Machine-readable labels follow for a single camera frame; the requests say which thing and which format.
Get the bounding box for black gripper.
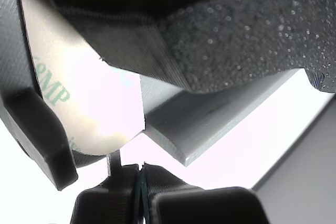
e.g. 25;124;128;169
157;0;336;94

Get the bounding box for gray plastic fixture dark legs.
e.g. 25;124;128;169
0;0;308;192

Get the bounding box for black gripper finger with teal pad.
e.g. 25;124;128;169
140;161;271;224
70;150;140;224
47;0;192;92

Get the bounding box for plain tan adhesive tape strip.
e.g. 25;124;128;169
19;0;146;156

